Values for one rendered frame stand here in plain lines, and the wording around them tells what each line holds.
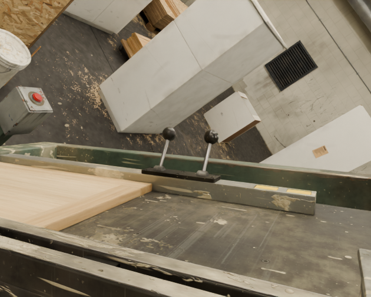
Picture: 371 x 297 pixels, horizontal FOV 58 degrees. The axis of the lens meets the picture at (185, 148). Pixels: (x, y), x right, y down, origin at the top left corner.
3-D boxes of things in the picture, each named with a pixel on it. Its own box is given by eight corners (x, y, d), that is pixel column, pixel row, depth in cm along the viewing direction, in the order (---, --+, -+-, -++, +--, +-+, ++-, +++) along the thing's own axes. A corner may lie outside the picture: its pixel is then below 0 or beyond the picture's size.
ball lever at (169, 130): (154, 175, 88) (167, 130, 93) (167, 177, 87) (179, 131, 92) (148, 170, 85) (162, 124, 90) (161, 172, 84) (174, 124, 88)
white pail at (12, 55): (-4, 66, 254) (32, 26, 236) (10, 99, 248) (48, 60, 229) (-48, 58, 226) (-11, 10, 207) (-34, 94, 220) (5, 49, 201)
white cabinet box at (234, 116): (212, 116, 623) (245, 93, 594) (228, 142, 610) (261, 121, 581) (202, 114, 582) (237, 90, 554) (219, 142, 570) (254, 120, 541)
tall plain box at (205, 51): (142, 97, 427) (258, 3, 357) (163, 137, 414) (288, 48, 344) (92, 86, 347) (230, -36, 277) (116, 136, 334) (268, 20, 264)
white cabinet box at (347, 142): (228, 184, 503) (360, 108, 421) (247, 219, 491) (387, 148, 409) (212, 189, 449) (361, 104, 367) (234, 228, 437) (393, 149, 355)
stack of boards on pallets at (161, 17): (185, 27, 824) (199, 15, 806) (204, 60, 802) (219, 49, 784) (123, -14, 606) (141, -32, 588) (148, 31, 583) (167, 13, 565)
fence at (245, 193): (12, 165, 112) (12, 153, 112) (315, 208, 74) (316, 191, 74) (-1, 167, 108) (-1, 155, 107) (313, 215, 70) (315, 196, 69)
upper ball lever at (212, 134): (196, 181, 84) (208, 132, 88) (211, 182, 82) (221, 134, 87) (191, 175, 80) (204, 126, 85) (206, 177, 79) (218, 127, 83)
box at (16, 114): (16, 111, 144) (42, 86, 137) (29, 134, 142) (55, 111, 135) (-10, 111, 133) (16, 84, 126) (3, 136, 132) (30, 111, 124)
